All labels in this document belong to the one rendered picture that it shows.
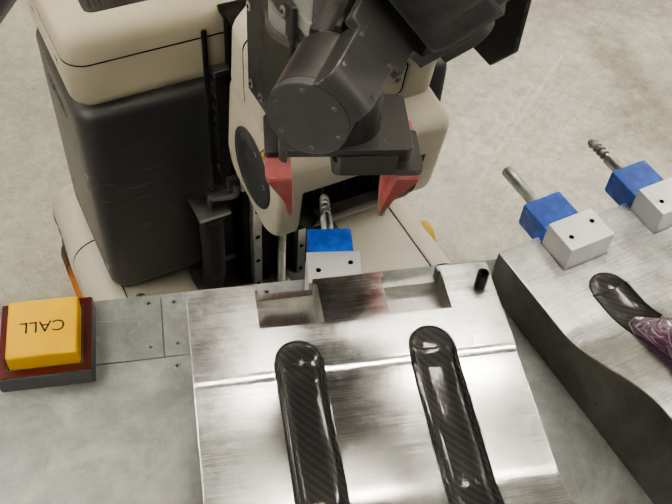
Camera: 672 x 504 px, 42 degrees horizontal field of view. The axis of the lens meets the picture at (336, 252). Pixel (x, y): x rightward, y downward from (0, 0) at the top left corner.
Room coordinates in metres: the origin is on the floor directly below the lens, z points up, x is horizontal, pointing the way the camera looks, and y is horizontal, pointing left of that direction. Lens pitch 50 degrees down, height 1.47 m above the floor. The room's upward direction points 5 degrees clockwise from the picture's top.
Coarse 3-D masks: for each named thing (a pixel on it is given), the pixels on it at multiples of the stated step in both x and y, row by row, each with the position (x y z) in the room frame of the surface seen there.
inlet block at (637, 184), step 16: (592, 144) 0.69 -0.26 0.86; (608, 160) 0.67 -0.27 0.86; (624, 176) 0.64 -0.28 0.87; (640, 176) 0.64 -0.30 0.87; (656, 176) 0.64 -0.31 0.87; (608, 192) 0.64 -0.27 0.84; (624, 192) 0.62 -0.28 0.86; (640, 192) 0.60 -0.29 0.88; (656, 192) 0.60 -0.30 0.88; (640, 208) 0.60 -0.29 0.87; (656, 208) 0.58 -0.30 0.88; (656, 224) 0.58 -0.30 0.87
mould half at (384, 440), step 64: (192, 320) 0.40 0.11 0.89; (256, 320) 0.41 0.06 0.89; (384, 320) 0.42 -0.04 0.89; (448, 320) 0.42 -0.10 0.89; (256, 384) 0.35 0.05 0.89; (384, 384) 0.36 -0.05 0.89; (512, 384) 0.37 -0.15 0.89; (256, 448) 0.30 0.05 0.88; (384, 448) 0.31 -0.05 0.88; (512, 448) 0.32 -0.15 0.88
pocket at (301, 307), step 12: (312, 288) 0.45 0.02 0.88; (264, 300) 0.44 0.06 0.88; (276, 300) 0.44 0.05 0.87; (288, 300) 0.44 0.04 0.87; (300, 300) 0.45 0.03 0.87; (312, 300) 0.45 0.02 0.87; (264, 312) 0.44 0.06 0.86; (276, 312) 0.44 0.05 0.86; (288, 312) 0.44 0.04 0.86; (300, 312) 0.44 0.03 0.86; (312, 312) 0.44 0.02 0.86; (264, 324) 0.42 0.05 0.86; (276, 324) 0.42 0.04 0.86; (288, 324) 0.43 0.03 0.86; (300, 324) 0.43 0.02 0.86
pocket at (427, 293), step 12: (432, 276) 0.48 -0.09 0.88; (384, 288) 0.46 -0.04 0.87; (396, 288) 0.47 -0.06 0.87; (408, 288) 0.47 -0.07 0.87; (420, 288) 0.47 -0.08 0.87; (432, 288) 0.48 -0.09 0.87; (444, 288) 0.46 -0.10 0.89; (396, 300) 0.46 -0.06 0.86; (408, 300) 0.46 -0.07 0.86; (420, 300) 0.46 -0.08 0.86; (432, 300) 0.46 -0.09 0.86; (444, 300) 0.46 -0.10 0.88; (396, 312) 0.45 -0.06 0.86
